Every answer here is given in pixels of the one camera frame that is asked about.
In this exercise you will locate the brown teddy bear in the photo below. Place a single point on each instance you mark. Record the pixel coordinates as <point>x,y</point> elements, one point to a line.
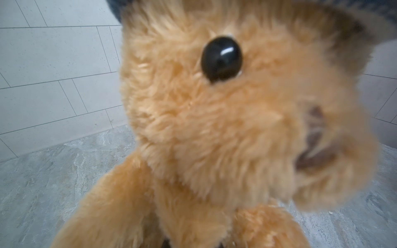
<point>235,106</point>

